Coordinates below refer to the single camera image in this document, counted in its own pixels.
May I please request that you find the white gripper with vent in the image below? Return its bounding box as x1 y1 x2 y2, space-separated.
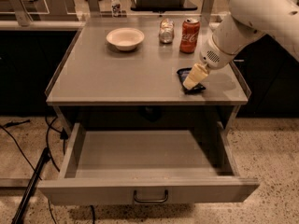
183 35 235 90

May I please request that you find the blue rxbar blueberry wrapper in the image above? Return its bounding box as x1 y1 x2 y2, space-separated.
177 68 206 94

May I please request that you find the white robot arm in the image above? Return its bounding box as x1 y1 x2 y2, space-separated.
183 0 299 90

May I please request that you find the open grey top drawer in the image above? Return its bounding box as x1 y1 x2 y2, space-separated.
38 123 259 205

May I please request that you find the red coca-cola can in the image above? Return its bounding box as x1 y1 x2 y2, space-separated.
179 18 200 53

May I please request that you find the clear glass jar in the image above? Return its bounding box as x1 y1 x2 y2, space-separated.
159 19 174 44

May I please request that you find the white bowl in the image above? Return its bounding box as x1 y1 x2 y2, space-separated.
107 28 145 51

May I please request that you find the grey cabinet table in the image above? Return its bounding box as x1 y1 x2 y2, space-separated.
45 16 252 135

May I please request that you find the clear plastic bottle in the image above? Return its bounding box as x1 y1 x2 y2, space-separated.
111 0 121 17

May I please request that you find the black drawer handle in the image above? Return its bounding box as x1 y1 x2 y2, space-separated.
133 189 168 203

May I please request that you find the black floor cable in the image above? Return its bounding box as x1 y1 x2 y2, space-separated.
0 115 69 182

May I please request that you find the black floor rail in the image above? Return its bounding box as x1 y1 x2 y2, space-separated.
11 147 50 224

